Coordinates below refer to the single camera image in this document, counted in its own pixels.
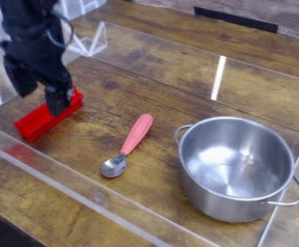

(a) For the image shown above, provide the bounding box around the spoon with pink handle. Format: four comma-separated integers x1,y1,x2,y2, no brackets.
101,114,154,178

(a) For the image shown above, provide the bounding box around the clear acrylic triangle bracket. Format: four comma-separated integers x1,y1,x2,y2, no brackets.
62,21,109,57

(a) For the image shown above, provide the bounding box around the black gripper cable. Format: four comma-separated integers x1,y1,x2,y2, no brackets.
45,14,75,49

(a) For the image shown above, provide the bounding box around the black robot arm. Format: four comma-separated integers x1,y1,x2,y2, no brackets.
0,0,73,116

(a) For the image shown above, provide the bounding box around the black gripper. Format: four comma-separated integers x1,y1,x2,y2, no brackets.
0,23,74,117

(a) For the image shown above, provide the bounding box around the red rectangular block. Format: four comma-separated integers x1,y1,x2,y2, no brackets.
15,88,85,142

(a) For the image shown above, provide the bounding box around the black strip on table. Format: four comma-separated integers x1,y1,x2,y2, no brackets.
194,7,280,34

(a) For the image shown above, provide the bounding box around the silver steel pot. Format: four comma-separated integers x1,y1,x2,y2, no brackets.
174,116,299,223

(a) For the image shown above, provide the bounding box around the clear acrylic front barrier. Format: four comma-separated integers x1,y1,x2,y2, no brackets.
0,130,220,247

